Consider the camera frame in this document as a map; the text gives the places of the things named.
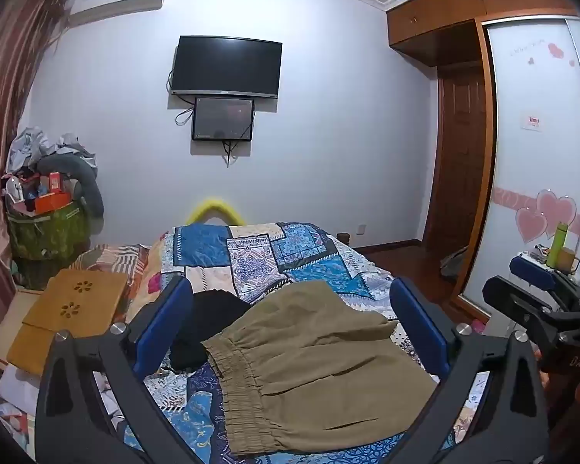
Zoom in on black garment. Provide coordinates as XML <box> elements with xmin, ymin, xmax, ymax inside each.
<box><xmin>168</xmin><ymin>289</ymin><xmax>253</xmax><ymax>374</ymax></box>

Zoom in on wooden lap table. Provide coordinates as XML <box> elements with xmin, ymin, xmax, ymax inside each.
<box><xmin>7</xmin><ymin>268</ymin><xmax>129</xmax><ymax>378</ymax></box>

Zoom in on pile of grey clothes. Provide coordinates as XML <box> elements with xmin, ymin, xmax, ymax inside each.
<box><xmin>5</xmin><ymin>126</ymin><xmax>97</xmax><ymax>175</ymax></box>

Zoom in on green patterned bag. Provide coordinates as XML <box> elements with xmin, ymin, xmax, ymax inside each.
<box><xmin>7</xmin><ymin>200</ymin><xmax>94</xmax><ymax>263</ymax></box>

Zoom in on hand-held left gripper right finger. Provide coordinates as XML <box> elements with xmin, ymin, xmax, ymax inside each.
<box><xmin>389</xmin><ymin>278</ymin><xmax>549</xmax><ymax>464</ymax></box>

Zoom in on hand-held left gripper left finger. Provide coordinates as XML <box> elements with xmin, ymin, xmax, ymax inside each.
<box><xmin>34</xmin><ymin>275</ymin><xmax>208</xmax><ymax>464</ymax></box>

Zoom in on wooden wardrobe with sliding doors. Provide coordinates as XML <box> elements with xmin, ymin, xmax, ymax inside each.
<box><xmin>386</xmin><ymin>0</ymin><xmax>580</xmax><ymax>330</ymax></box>

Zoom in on small wall-mounted monitor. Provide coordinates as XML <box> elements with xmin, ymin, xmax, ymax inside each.
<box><xmin>191</xmin><ymin>97</ymin><xmax>256</xmax><ymax>143</ymax></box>

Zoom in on brown wooden door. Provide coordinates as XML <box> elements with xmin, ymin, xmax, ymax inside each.
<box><xmin>423</xmin><ymin>65</ymin><xmax>487</xmax><ymax>253</ymax></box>

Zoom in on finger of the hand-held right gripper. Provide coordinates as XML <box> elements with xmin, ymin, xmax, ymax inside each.
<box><xmin>509</xmin><ymin>255</ymin><xmax>580</xmax><ymax>300</ymax></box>
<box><xmin>482</xmin><ymin>275</ymin><xmax>561</xmax><ymax>334</ymax></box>

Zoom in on striped orange bedding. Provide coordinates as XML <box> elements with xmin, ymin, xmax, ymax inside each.
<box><xmin>72</xmin><ymin>244</ymin><xmax>152</xmax><ymax>303</ymax></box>

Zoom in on blue patchwork blanket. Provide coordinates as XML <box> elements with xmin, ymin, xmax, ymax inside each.
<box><xmin>123</xmin><ymin>221</ymin><xmax>494</xmax><ymax>464</ymax></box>

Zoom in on orange box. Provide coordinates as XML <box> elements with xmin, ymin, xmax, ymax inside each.
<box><xmin>34</xmin><ymin>191</ymin><xmax>73</xmax><ymax>215</ymax></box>

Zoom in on green bottle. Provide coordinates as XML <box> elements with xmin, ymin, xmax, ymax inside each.
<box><xmin>546</xmin><ymin>222</ymin><xmax>569</xmax><ymax>270</ymax></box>

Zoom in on grey pillow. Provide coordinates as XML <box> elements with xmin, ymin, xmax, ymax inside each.
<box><xmin>38</xmin><ymin>154</ymin><xmax>105</xmax><ymax>219</ymax></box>

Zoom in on wall-mounted black television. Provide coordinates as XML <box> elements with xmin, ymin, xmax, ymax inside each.
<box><xmin>170</xmin><ymin>35</ymin><xmax>283</xmax><ymax>99</ymax></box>

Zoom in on brown mug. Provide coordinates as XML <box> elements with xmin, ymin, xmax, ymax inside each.
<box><xmin>559</xmin><ymin>246</ymin><xmax>580</xmax><ymax>274</ymax></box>

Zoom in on yellow curved cushion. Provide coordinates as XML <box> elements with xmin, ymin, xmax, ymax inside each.
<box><xmin>186</xmin><ymin>198</ymin><xmax>243</xmax><ymax>227</ymax></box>

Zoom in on khaki pants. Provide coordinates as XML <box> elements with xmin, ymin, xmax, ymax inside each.
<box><xmin>200</xmin><ymin>280</ymin><xmax>440</xmax><ymax>456</ymax></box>

